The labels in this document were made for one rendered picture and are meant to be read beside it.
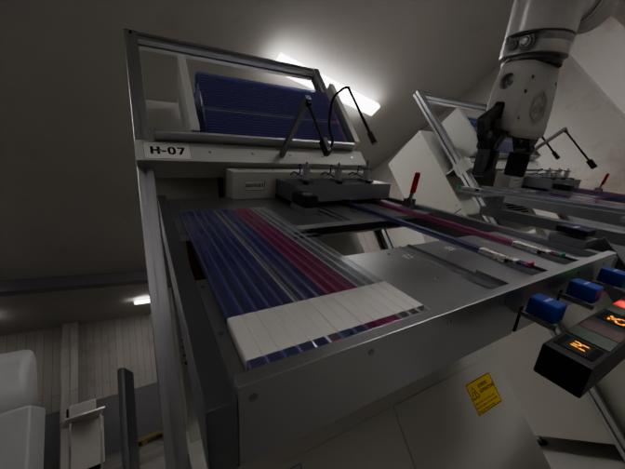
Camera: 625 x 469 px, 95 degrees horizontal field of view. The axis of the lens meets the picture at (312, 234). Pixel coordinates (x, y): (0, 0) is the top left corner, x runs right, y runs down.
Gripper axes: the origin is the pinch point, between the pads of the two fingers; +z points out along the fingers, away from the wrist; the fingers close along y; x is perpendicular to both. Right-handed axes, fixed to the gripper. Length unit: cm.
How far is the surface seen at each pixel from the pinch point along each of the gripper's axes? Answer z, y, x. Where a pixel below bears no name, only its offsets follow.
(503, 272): 14.4, -4.6, -7.2
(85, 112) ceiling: -5, -87, 259
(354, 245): 37, 18, 55
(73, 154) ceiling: 29, -104, 292
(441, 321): 12.7, -27.4, -13.1
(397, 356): 14.9, -32.7, -13.2
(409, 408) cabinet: 45.9, -10.3, -1.4
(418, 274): 14.5, -18.1, -2.5
